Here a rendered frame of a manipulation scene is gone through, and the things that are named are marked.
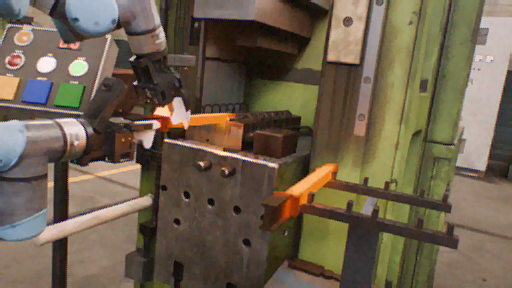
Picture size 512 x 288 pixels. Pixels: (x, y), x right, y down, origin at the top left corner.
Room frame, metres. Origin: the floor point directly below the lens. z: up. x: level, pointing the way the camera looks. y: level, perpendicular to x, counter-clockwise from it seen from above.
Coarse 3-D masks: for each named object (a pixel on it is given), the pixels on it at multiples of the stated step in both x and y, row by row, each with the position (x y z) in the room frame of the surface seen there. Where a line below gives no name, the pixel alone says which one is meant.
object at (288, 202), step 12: (324, 168) 0.95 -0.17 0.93; (336, 168) 0.99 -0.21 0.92; (312, 180) 0.82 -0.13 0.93; (324, 180) 0.88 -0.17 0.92; (276, 192) 0.69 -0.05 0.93; (288, 192) 0.72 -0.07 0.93; (300, 192) 0.73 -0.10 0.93; (264, 204) 0.61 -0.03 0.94; (276, 204) 0.61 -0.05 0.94; (288, 204) 0.68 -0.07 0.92; (300, 204) 0.72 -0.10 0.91; (264, 216) 0.61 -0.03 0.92; (276, 216) 0.63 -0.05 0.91; (288, 216) 0.67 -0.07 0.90; (264, 228) 0.61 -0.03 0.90; (276, 228) 0.62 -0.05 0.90
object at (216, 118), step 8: (136, 120) 0.84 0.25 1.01; (144, 120) 0.87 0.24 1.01; (160, 120) 0.91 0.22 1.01; (168, 120) 0.92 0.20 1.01; (192, 120) 1.01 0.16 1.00; (200, 120) 1.04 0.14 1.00; (208, 120) 1.07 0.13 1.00; (216, 120) 1.11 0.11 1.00; (224, 120) 1.14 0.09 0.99; (160, 128) 0.91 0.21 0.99
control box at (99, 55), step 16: (16, 32) 1.33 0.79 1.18; (32, 32) 1.33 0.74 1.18; (48, 32) 1.33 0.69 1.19; (0, 48) 1.30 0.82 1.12; (16, 48) 1.30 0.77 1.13; (32, 48) 1.30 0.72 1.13; (48, 48) 1.30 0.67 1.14; (64, 48) 1.30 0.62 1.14; (80, 48) 1.30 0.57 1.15; (96, 48) 1.30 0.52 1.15; (112, 48) 1.34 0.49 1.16; (0, 64) 1.27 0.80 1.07; (32, 64) 1.27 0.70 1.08; (64, 64) 1.28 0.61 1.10; (96, 64) 1.28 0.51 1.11; (112, 64) 1.35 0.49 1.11; (48, 80) 1.25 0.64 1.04; (64, 80) 1.25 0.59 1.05; (80, 80) 1.25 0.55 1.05; (96, 80) 1.25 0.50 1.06; (16, 96) 1.22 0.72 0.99; (0, 112) 1.26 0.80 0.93; (16, 112) 1.25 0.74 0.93; (32, 112) 1.23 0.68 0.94; (48, 112) 1.21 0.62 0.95; (64, 112) 1.20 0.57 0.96; (80, 112) 1.19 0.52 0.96
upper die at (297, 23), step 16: (208, 0) 1.19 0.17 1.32; (224, 0) 1.16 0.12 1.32; (240, 0) 1.14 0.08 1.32; (256, 0) 1.12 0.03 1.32; (272, 0) 1.20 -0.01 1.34; (288, 0) 1.29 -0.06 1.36; (208, 16) 1.19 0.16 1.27; (224, 16) 1.16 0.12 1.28; (240, 16) 1.14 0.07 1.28; (256, 16) 1.13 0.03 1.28; (272, 16) 1.21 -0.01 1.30; (288, 16) 1.30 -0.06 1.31; (304, 16) 1.41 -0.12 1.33; (288, 32) 1.36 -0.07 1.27; (304, 32) 1.42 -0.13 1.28
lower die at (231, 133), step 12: (228, 120) 1.14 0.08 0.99; (240, 120) 1.18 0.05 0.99; (264, 120) 1.24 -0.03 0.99; (276, 120) 1.30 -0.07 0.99; (288, 120) 1.39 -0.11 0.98; (300, 120) 1.48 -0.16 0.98; (192, 132) 1.20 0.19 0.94; (204, 132) 1.18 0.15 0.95; (216, 132) 1.16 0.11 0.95; (228, 132) 1.14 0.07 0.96; (240, 132) 1.12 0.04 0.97; (216, 144) 1.16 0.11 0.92; (228, 144) 1.14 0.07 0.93; (240, 144) 1.12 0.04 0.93; (252, 144) 1.17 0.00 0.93
